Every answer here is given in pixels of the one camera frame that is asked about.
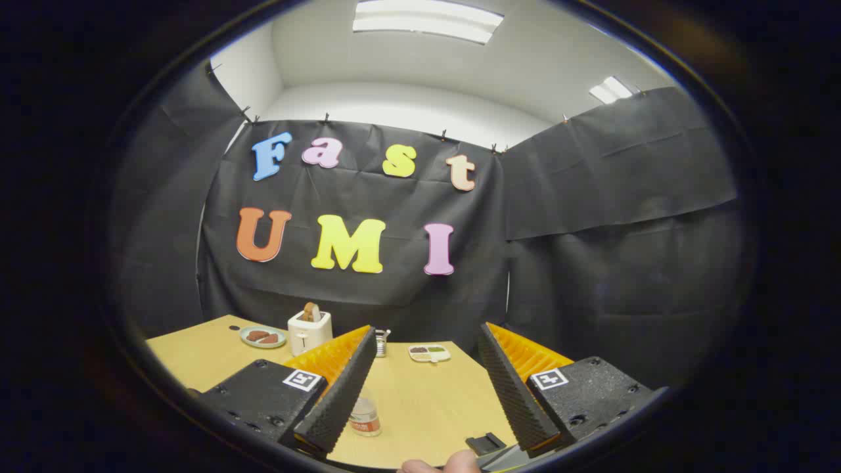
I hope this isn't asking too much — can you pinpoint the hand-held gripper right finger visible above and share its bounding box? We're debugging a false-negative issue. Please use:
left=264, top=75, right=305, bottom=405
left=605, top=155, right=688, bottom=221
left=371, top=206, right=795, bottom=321
left=476, top=321, right=668, bottom=454

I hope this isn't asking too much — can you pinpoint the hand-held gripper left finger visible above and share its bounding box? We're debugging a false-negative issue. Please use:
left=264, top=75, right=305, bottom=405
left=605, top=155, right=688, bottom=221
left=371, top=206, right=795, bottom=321
left=191, top=324, right=378, bottom=461

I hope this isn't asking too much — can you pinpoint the clear plastic juice bottle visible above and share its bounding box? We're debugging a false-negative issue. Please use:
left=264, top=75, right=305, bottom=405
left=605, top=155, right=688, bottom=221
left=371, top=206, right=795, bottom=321
left=348, top=391, right=382, bottom=438

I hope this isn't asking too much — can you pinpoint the white toaster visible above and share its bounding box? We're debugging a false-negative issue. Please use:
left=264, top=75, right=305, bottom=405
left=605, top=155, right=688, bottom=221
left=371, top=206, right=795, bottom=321
left=288, top=309, right=333, bottom=356

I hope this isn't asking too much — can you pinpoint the wooden table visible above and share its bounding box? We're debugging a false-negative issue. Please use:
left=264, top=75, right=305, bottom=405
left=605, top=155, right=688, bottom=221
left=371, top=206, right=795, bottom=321
left=146, top=314, right=520, bottom=469

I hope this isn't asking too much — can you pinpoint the white divided tray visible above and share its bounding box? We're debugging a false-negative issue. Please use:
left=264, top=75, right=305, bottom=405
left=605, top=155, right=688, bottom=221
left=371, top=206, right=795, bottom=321
left=408, top=344, right=451, bottom=363

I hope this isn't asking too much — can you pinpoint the pale green plate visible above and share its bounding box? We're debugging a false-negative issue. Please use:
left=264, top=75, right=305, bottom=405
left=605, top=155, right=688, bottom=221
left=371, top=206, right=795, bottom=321
left=239, top=326, right=288, bottom=349

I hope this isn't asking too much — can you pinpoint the small ceiling light panel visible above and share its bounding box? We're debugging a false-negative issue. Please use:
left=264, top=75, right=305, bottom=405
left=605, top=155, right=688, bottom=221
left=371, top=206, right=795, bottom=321
left=589, top=76, right=633, bottom=104

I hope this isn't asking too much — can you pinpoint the large ceiling light panel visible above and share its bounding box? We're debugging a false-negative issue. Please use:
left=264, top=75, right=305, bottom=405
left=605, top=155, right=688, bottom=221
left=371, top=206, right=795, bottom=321
left=352, top=0, right=505, bottom=45

